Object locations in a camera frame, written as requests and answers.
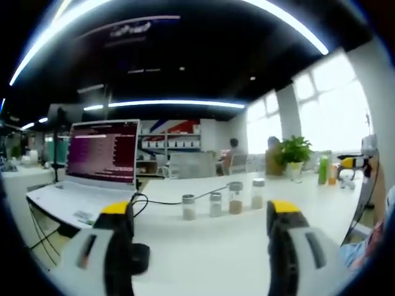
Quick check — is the white small object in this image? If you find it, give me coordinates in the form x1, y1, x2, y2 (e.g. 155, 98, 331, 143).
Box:
339, 175, 356, 189

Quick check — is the green bottle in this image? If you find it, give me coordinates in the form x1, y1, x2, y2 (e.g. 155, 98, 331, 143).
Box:
318, 155, 331, 186

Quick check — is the green potted plant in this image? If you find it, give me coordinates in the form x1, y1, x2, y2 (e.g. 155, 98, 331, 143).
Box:
273, 134, 314, 183

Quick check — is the seasoning bottle with beige powder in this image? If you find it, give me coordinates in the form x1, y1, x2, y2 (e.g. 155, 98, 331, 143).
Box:
251, 178, 266, 211

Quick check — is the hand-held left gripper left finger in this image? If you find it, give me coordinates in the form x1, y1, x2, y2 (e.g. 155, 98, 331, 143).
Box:
57, 200, 135, 296

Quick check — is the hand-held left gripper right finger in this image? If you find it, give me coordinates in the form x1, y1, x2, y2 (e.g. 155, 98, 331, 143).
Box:
266, 199, 351, 296

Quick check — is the white storage shelf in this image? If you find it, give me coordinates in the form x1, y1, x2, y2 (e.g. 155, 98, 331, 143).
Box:
136, 131, 202, 178

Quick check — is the black laptop cable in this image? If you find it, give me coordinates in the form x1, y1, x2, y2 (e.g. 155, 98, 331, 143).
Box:
131, 184, 231, 223

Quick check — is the long ceiling light strip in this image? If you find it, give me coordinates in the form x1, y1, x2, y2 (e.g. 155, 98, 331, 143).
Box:
82, 99, 246, 112

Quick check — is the person's patterned clothing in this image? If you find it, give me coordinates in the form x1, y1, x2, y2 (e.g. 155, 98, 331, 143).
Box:
339, 184, 395, 273

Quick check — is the seasoning bottle with grey powder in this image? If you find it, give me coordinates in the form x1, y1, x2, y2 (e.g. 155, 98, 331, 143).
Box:
209, 191, 223, 218

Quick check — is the white laptop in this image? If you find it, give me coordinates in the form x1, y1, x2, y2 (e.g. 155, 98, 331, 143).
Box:
25, 118, 141, 231

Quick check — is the orange bottle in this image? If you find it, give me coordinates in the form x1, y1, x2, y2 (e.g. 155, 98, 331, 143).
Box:
328, 164, 339, 186

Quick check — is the seasoning bottle with pale powder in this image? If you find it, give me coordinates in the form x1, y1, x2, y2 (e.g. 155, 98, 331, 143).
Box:
181, 194, 197, 221

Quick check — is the seasoning bottle with brown powder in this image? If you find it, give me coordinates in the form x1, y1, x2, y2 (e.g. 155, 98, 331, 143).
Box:
228, 181, 244, 215

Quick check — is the black round adapter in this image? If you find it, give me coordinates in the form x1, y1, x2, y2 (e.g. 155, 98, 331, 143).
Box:
131, 242, 151, 276

